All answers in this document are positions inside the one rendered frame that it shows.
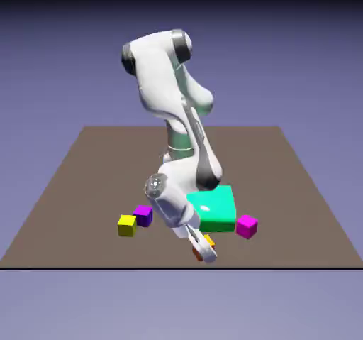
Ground small orange cube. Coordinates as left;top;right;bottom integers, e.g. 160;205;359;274
191;234;216;262

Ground small purple cube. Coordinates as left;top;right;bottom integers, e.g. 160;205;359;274
133;204;154;228

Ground large green box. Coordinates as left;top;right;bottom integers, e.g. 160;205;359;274
186;185;238;234

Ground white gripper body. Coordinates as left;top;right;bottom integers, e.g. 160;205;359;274
185;224;218;263

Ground small yellow cube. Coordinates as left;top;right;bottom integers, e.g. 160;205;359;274
116;214;138;238

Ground small magenta cube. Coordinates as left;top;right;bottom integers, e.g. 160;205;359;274
235;214;259;239

